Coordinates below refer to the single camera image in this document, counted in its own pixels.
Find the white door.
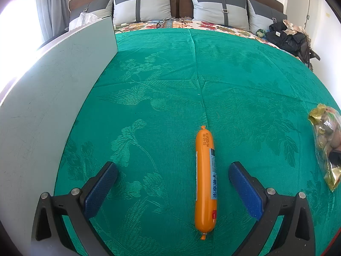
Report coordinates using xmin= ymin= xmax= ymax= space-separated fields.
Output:
xmin=289 ymin=0 xmax=320 ymax=32

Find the beige patterned cloth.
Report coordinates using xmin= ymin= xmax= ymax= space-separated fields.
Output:
xmin=282 ymin=19 xmax=311 ymax=36

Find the orange sausage stick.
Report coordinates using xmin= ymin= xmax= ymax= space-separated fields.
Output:
xmin=194 ymin=124 xmax=218 ymax=240

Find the clear bag of brown balls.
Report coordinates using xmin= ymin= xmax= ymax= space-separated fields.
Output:
xmin=308 ymin=104 xmax=341 ymax=192

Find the grey two-tone pillow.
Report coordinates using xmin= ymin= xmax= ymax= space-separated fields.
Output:
xmin=113 ymin=0 xmax=173 ymax=23
xmin=188 ymin=0 xmax=248 ymax=30
xmin=247 ymin=0 xmax=288 ymax=32
xmin=69 ymin=0 xmax=114 ymax=30

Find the long white cardboard box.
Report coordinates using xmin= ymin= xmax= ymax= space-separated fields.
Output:
xmin=0 ymin=16 xmax=118 ymax=256

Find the black jacket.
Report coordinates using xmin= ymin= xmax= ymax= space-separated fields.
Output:
xmin=266 ymin=23 xmax=320 ymax=64

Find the grey curtain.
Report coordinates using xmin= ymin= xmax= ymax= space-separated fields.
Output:
xmin=36 ymin=0 xmax=71 ymax=43

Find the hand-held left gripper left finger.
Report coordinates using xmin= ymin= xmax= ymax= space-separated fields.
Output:
xmin=31 ymin=161 xmax=118 ymax=256

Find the clear plastic bag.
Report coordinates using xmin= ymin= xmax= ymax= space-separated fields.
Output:
xmin=69 ymin=12 xmax=98 ymax=31

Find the floral bed sheet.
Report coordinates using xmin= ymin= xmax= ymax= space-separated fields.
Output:
xmin=114 ymin=19 xmax=283 ymax=50

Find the green patterned blanket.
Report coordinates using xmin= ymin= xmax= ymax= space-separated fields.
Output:
xmin=53 ymin=29 xmax=341 ymax=256

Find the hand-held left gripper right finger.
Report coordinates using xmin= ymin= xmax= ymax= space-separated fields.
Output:
xmin=228 ymin=161 xmax=316 ymax=256

